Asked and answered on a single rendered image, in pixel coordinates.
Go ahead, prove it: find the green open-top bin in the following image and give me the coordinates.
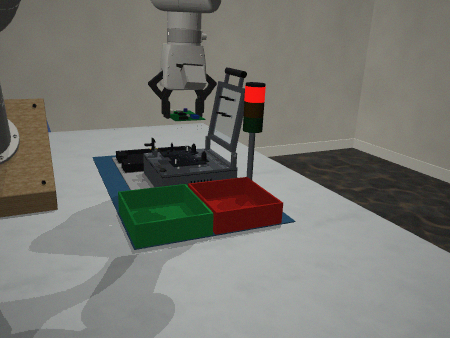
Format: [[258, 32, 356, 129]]
[[118, 184, 214, 248]]

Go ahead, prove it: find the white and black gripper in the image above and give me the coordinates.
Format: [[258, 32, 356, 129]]
[[148, 42, 217, 119]]

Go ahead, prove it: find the red open bin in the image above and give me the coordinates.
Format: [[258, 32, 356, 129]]
[[188, 177, 283, 235]]

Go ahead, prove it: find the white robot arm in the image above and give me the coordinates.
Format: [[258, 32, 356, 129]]
[[0, 0, 221, 165]]

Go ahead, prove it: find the green circuit board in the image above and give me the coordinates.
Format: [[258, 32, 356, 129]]
[[170, 108, 206, 121]]

